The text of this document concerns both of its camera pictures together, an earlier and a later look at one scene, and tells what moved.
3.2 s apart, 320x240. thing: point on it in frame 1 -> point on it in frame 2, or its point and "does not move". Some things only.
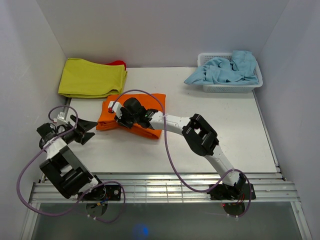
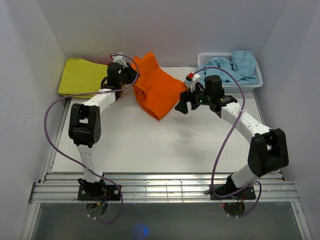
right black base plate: x=240 y=191 does not move
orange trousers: x=106 y=119 -> x=155 y=92
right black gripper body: x=126 y=119 -> x=199 y=98
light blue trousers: x=241 y=70 does not move
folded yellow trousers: x=85 y=78 does not move
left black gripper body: x=74 y=135 -> x=127 y=76
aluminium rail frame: x=270 y=186 does not move
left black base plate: x=104 y=192 does not move
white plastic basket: x=238 y=88 does not move
